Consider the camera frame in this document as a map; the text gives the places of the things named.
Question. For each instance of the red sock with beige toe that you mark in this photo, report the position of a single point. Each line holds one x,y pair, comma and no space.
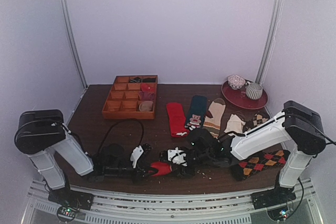
160,169

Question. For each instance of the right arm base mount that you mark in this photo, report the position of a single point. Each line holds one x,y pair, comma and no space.
276,201

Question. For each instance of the wooden compartment tray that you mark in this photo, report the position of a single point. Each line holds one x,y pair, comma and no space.
123,101

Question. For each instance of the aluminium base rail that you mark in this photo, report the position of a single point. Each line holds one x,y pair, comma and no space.
114,207

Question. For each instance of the beige brown sock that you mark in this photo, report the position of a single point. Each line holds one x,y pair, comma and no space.
235,123

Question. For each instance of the beige striped sock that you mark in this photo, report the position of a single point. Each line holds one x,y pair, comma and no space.
213,117

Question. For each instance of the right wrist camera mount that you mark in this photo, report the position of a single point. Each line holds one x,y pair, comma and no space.
177,156

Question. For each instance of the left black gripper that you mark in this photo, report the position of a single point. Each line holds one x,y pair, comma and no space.
141,168

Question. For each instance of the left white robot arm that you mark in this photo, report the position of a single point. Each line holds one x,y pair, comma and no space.
42,133

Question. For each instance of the black striped rolled sock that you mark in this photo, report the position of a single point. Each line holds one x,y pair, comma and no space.
135,80

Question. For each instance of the right aluminium frame post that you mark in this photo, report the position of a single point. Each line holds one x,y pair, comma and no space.
270,41

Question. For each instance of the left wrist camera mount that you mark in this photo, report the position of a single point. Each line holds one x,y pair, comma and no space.
135,155

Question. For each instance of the beige argyle sock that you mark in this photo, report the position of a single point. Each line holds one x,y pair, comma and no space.
257,120

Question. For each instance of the aluminium frame post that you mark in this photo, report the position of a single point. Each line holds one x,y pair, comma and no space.
72,43
270,41

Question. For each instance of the white patterned bowl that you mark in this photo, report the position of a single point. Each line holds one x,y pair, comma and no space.
236,82

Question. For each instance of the black orange argyle sock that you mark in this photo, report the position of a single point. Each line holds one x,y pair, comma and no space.
259,162

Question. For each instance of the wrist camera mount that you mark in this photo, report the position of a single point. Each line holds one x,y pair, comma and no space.
135,155
177,156

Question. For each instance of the beige rolled sock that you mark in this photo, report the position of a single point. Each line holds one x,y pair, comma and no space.
146,106

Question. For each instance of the red rolled sock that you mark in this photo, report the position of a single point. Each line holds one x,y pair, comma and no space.
148,87

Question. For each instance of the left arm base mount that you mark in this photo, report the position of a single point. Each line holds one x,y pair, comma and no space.
71,203

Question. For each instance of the left aluminium frame post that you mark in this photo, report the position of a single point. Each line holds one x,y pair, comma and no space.
72,43

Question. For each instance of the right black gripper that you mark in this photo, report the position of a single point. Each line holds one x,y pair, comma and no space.
180,166

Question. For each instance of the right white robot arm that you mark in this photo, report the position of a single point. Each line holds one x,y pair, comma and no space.
293,137

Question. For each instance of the teal reindeer sock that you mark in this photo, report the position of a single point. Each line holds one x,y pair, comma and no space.
196,113

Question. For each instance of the striped grey cup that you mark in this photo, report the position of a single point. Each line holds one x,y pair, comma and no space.
254,90

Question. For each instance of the red round plate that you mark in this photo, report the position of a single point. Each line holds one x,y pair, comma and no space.
240,99

